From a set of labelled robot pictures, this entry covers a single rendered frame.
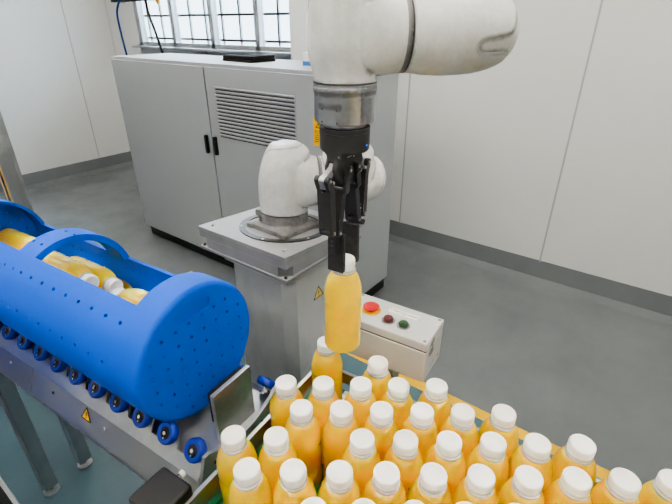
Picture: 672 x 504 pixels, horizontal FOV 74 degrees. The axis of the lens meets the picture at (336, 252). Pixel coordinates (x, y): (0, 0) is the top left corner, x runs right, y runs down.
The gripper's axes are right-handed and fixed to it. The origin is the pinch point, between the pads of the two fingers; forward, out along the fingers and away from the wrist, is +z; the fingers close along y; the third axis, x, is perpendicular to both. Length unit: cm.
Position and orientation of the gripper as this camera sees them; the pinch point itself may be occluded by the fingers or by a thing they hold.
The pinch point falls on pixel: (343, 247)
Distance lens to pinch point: 74.3
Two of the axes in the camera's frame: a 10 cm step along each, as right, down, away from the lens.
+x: 8.5, 2.4, -4.7
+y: -5.3, 3.9, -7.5
